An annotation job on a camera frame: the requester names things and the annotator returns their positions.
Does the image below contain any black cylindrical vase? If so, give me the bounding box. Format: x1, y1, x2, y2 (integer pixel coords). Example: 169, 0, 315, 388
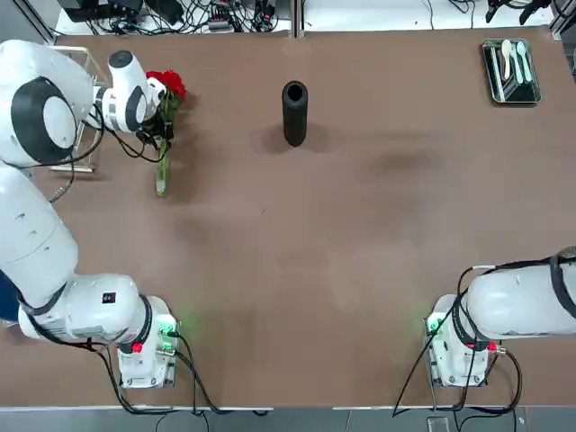
282, 80, 310, 148

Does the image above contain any black base cable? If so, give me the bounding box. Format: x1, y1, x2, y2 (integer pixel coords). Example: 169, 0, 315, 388
92, 330, 271, 418
391, 265, 523, 419

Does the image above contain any shiny metal tray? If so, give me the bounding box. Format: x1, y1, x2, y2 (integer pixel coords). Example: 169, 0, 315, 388
481, 38, 545, 107

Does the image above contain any white wire rack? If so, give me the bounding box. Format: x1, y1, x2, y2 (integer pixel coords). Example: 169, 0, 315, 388
47, 47, 109, 175

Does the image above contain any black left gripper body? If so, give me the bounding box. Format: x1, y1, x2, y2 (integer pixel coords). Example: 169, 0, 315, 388
136, 114, 164, 148

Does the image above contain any red rose bouquet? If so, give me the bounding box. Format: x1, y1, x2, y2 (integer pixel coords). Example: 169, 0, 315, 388
146, 69, 188, 197

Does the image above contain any black left base cable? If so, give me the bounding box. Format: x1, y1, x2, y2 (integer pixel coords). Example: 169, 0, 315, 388
92, 330, 271, 418

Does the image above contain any black right base cable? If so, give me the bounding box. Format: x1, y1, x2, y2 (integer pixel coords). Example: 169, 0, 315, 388
391, 265, 523, 419

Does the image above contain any aluminium frame post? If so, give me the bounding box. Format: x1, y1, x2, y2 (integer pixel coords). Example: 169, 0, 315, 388
290, 0, 305, 40

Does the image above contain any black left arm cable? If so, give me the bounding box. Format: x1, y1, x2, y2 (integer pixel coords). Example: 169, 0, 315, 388
49, 101, 175, 203

